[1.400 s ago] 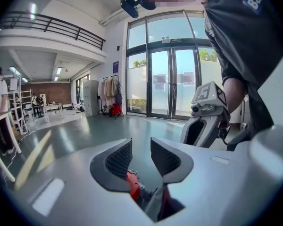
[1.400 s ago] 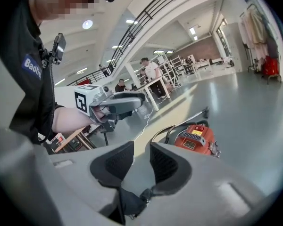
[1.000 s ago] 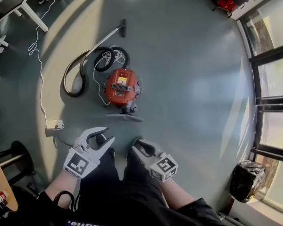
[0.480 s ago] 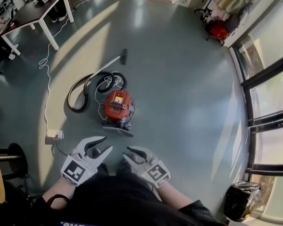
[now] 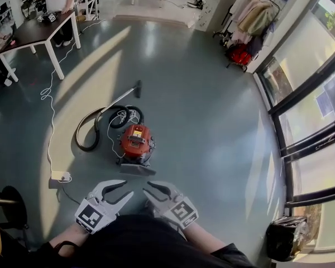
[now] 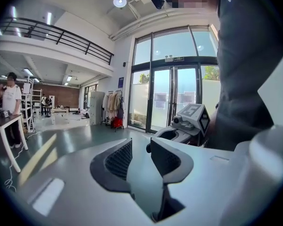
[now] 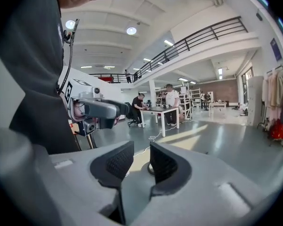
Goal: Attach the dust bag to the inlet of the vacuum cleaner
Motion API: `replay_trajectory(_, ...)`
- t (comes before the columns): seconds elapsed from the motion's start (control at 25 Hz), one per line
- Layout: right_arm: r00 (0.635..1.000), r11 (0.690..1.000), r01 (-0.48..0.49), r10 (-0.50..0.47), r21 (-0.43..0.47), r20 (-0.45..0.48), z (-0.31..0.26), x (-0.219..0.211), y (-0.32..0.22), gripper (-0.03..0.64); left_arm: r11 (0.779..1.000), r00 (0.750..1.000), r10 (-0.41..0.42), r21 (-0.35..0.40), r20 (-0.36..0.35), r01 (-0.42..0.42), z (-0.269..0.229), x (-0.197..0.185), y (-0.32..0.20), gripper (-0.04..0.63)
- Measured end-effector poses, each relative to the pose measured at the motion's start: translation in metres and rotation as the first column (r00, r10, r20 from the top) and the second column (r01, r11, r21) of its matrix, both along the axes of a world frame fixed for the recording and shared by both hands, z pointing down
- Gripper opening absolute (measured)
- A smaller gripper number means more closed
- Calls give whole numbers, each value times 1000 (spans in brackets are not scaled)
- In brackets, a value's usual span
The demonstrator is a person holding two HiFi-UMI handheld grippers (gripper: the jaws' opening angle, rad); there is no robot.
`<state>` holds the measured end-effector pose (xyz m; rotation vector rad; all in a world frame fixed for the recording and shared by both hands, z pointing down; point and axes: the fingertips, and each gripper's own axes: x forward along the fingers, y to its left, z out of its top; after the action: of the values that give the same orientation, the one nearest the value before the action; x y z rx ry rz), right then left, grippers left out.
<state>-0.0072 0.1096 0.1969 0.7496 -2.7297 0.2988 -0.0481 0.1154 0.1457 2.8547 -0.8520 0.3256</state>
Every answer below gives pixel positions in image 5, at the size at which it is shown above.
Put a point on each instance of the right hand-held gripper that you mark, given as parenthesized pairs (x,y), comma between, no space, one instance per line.
(182,212)

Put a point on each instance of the white shelf rack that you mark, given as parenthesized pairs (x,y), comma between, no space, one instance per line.
(88,1)

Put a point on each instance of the grey locker cabinet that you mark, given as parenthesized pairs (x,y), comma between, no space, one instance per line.
(220,4)

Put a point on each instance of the metal wand with black nozzle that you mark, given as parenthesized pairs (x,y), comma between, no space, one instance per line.
(138,89)

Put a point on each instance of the red bag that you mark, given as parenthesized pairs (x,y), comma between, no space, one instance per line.
(240,54)

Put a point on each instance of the person's right forearm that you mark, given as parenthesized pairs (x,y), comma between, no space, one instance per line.
(205,236)

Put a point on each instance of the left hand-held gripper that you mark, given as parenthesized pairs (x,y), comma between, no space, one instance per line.
(93,219)

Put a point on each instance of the black bin bag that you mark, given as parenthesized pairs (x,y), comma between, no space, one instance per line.
(286,239)

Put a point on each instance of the black round stool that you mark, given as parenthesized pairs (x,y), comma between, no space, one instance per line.
(12,208)

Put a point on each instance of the person's black shirt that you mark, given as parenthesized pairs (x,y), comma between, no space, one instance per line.
(139,244)

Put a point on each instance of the small pale paper notice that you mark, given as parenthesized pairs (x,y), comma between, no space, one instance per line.
(323,105)

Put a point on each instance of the clothes rack with garments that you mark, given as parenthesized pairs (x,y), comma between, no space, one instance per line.
(254,18)

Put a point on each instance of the white power strip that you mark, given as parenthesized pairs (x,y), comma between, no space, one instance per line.
(58,174)

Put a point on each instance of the red vacuum cleaner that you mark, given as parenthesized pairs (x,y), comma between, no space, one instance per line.
(134,138)

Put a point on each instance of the black-framed glass doors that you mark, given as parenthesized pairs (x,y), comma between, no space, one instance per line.
(301,113)

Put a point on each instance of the dark table with white legs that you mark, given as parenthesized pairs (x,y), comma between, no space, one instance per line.
(36,29)

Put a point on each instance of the person's left forearm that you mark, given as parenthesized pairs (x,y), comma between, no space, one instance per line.
(69,236)

